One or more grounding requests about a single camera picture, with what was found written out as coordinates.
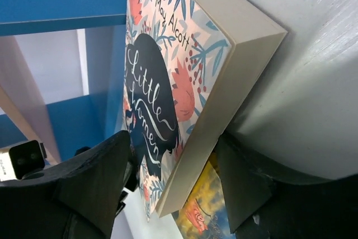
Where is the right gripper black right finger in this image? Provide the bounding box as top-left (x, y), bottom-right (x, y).
top-left (215, 134), bottom-right (357, 238)

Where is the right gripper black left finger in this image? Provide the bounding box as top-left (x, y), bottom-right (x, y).
top-left (1, 130), bottom-right (131, 238)

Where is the Little Women book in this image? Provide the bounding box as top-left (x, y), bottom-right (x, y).
top-left (123, 0), bottom-right (287, 219)

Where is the Animal Farm book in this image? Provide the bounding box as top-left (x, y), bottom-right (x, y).
top-left (172, 162), bottom-right (235, 239)

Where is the blue and yellow bookshelf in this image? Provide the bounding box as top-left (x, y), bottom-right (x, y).
top-left (1, 0), bottom-right (126, 165)

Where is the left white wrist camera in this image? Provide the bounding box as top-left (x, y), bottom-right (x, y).
top-left (8, 140), bottom-right (47, 180)

